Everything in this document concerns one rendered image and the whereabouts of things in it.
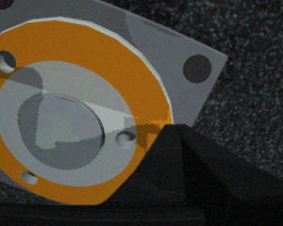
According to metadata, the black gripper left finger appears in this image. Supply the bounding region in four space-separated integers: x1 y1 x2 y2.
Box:
0 123 206 226

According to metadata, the orange ring-shaped plate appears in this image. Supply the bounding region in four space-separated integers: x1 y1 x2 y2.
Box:
0 16 175 206

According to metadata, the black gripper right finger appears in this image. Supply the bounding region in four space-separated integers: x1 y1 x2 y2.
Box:
176 123 283 226

